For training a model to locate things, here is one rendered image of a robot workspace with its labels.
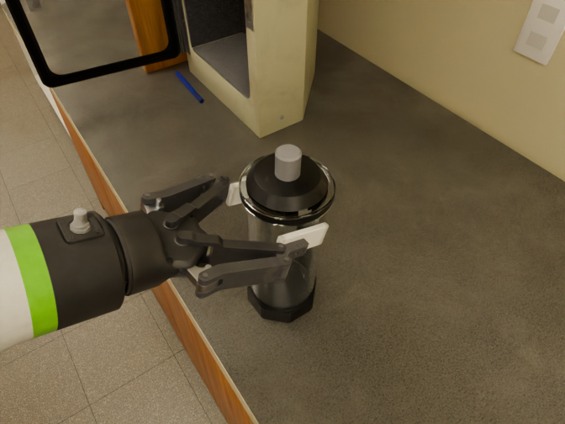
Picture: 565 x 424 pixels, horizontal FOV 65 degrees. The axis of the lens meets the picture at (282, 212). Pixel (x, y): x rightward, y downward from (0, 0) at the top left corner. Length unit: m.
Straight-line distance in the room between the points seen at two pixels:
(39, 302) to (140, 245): 0.09
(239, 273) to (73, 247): 0.14
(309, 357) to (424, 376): 0.15
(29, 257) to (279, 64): 0.60
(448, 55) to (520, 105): 0.19
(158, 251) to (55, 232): 0.08
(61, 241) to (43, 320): 0.06
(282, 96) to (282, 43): 0.11
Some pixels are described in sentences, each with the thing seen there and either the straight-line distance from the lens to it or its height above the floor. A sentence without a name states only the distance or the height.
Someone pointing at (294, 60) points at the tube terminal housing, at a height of 1.09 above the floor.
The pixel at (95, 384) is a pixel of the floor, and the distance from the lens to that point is 1.74.
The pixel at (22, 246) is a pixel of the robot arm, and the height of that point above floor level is 1.25.
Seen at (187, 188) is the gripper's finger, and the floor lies 1.16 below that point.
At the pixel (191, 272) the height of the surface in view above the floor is 1.17.
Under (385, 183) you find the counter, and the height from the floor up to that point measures 0.94.
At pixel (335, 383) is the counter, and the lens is 0.61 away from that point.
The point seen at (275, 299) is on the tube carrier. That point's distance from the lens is 0.60.
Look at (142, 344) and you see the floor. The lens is 1.75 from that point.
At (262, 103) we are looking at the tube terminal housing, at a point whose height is 1.02.
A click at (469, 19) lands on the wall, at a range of 1.02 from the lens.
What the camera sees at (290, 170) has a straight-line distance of 0.46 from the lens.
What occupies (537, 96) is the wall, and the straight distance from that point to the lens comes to 0.98.
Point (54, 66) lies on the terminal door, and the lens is 1.07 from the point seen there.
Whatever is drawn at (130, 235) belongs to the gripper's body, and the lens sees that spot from 0.40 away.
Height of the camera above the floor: 1.51
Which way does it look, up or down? 48 degrees down
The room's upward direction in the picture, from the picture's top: straight up
